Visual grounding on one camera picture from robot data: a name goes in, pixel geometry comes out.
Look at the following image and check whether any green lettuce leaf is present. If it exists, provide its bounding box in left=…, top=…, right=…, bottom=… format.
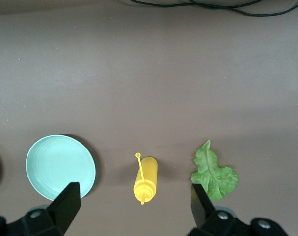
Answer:
left=190, top=140, right=239, bottom=202

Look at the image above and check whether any mint green plate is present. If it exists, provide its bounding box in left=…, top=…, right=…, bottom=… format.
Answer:
left=25, top=134, right=97, bottom=200

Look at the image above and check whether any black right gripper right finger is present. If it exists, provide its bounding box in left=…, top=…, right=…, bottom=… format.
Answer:
left=187, top=183, right=291, bottom=236

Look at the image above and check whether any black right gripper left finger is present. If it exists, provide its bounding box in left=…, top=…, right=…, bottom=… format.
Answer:
left=0, top=182, right=81, bottom=236

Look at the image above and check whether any thin black looping cable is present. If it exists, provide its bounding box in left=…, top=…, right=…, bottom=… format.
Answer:
left=129, top=0, right=298, bottom=17

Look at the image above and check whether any yellow squeeze bottle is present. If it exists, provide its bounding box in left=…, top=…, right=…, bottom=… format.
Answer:
left=133, top=152, right=159, bottom=205

